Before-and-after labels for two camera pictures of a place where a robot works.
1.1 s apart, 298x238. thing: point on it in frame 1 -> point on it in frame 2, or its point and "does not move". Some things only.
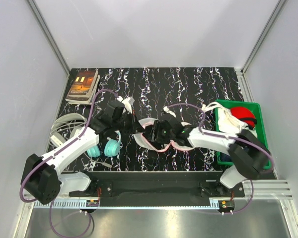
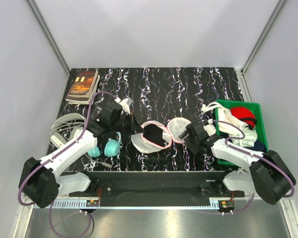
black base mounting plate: (158, 189) does not move
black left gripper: (135, 127) does not move
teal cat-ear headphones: (111, 148) does not move
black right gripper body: (163, 136) -> (191, 144)
